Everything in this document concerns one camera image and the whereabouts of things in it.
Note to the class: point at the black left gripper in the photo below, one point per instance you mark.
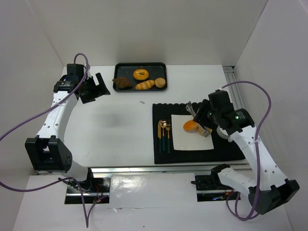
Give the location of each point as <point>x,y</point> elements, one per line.
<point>94,88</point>

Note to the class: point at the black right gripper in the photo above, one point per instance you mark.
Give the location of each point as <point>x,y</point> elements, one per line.
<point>200,115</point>

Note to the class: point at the metal tongs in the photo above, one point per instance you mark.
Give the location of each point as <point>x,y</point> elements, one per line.
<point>189,108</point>

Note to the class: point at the orange bun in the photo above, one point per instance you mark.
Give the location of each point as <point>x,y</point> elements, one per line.
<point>190,125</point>

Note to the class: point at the orange bagel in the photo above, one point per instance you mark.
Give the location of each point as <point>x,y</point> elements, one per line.
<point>141,74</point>
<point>204,131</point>

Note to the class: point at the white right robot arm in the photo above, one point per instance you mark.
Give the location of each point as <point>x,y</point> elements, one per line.
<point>271,188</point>

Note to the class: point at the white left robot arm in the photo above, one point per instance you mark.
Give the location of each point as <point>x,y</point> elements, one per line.
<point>47,151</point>

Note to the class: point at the striped orange bread roll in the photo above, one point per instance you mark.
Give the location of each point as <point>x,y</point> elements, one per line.
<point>146,85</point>

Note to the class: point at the white cup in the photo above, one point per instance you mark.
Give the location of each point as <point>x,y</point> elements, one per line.
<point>223,134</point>

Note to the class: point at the brown croissant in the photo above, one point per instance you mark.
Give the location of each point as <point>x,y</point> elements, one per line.
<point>122,82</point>

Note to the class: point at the white square plate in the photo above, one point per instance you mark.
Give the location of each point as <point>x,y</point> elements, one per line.
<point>188,140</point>

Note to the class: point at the black placemat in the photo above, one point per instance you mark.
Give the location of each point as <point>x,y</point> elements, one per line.
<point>223,151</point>

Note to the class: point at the round tan bun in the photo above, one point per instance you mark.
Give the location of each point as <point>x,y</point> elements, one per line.
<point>160,82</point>

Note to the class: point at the black baking tray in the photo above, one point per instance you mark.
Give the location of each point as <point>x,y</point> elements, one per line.
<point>155,70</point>

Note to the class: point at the gold fork green handle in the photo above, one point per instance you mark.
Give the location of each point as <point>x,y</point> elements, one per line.
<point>168,128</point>

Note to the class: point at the gold spoon green handle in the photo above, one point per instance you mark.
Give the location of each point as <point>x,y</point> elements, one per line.
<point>163,126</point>

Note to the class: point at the gold knife green handle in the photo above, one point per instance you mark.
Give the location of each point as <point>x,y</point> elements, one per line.
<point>159,136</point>

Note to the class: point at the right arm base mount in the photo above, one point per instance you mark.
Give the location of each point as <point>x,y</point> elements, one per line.
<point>209,190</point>

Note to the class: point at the aluminium rail front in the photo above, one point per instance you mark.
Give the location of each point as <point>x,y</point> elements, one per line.
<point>154,169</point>

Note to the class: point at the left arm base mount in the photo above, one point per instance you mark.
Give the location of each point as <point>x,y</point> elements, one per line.
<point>98,192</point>

